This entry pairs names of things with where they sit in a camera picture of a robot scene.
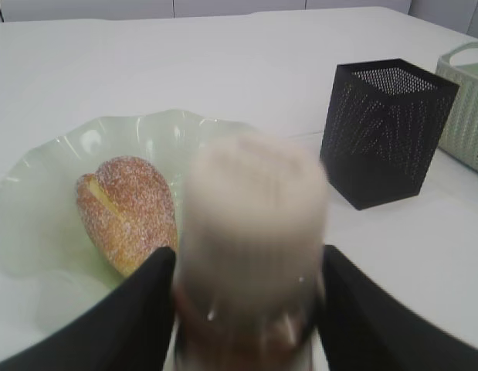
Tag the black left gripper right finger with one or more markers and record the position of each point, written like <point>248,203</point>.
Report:
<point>362,327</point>

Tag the pale green plastic basket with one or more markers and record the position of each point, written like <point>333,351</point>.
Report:
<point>460,134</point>

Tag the black perforated pen holder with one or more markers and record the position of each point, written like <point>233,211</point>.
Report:
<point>383,126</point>

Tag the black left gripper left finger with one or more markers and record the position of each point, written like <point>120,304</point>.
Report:
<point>128,330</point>

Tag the sugared bread roll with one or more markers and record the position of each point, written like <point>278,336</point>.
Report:
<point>127,210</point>

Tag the brown coffee drink bottle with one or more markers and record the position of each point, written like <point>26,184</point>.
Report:
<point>247,282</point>

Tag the pale green wavy glass bowl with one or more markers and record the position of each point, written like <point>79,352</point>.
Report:
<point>50,271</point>

